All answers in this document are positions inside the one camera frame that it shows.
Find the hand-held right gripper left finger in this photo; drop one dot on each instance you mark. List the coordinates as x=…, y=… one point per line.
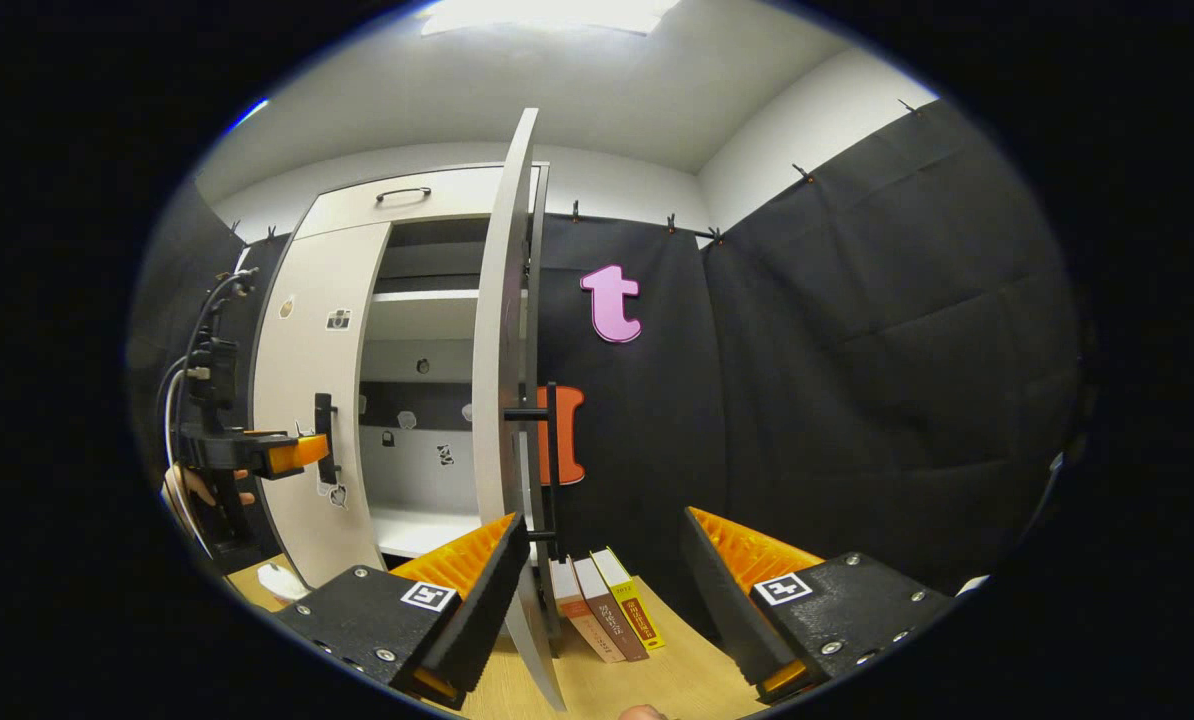
x=487, y=610

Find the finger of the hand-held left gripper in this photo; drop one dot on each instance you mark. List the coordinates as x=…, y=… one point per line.
x=292, y=455

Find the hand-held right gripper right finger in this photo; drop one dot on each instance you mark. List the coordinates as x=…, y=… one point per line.
x=732, y=610

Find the camera sticker shoe cabinet door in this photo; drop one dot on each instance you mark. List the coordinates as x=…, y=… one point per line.
x=307, y=350

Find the cat sticker shoe cabinet door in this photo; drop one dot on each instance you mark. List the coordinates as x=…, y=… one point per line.
x=492, y=350

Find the beige double-door shoe cabinet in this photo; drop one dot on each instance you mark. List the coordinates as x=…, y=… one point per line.
x=437, y=205

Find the yellow book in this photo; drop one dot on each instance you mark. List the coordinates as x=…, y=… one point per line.
x=637, y=605

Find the brown book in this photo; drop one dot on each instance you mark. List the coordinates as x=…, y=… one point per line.
x=612, y=612

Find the white round bowl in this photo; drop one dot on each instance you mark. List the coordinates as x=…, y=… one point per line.
x=282, y=582

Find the black backdrop cloth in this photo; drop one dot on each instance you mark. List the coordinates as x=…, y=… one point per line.
x=857, y=400

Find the narrow ceiling light strip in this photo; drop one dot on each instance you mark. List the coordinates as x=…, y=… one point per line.
x=252, y=108

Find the large ceiling light panel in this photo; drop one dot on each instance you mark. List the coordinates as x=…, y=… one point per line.
x=547, y=12

